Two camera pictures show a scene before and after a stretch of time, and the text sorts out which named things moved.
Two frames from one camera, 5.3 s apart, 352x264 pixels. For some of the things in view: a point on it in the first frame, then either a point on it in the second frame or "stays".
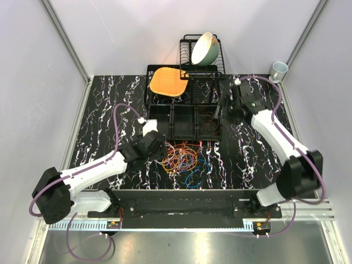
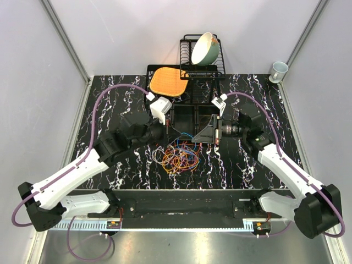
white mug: (279, 69) stays
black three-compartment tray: (186, 121) stays
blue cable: (199, 159) → (181, 148)
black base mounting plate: (183, 208) stays
